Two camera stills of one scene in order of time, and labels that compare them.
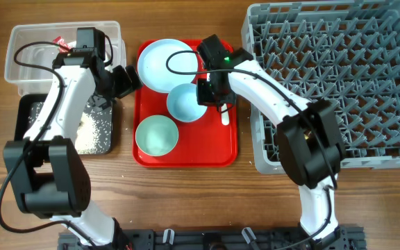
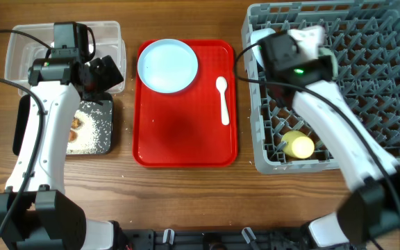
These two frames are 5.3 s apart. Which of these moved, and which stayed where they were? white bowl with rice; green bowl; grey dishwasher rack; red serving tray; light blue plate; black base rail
Moved: white bowl with rice; green bowl
Stayed: light blue plate; red serving tray; black base rail; grey dishwasher rack
